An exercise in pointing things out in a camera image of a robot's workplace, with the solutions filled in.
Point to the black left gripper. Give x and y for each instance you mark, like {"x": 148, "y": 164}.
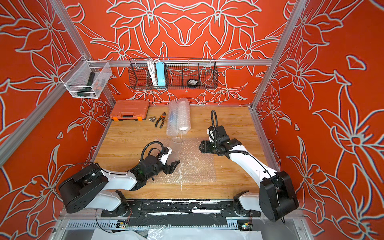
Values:
{"x": 168, "y": 170}

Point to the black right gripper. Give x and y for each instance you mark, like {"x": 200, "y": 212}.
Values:
{"x": 205, "y": 147}

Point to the bubble wrap sheet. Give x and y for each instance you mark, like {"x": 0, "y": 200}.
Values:
{"x": 195, "y": 167}

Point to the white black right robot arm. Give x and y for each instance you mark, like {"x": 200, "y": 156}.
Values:
{"x": 276, "y": 197}

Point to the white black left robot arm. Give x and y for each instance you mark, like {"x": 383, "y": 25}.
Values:
{"x": 96, "y": 188}

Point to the bubble wrap roll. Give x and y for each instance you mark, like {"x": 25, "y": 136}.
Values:
{"x": 184, "y": 115}

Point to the narrow bubble wrapped bundle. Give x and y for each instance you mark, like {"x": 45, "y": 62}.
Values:
{"x": 172, "y": 129}

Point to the orange black pliers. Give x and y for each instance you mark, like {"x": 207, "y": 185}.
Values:
{"x": 161, "y": 120}

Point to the small black device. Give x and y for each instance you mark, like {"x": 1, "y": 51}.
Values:
{"x": 192, "y": 83}

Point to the orange plastic tool case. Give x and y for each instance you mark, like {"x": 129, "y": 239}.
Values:
{"x": 130, "y": 110}

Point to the light blue box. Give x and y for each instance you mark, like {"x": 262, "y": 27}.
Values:
{"x": 160, "y": 68}

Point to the dark green screwdriver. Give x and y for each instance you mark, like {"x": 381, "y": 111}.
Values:
{"x": 86, "y": 91}

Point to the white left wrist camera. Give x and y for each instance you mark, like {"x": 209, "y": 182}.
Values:
{"x": 165, "y": 155}

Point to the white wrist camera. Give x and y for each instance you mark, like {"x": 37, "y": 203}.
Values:
{"x": 211, "y": 134}
{"x": 165, "y": 155}

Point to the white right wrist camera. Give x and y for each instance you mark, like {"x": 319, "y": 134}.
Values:
{"x": 211, "y": 134}

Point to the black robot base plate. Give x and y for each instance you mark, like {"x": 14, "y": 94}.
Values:
{"x": 223, "y": 208}

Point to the black wire wall basket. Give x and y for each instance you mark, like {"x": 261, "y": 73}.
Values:
{"x": 143, "y": 74}

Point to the clear acrylic wall box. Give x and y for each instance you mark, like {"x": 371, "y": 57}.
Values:
{"x": 76, "y": 77}

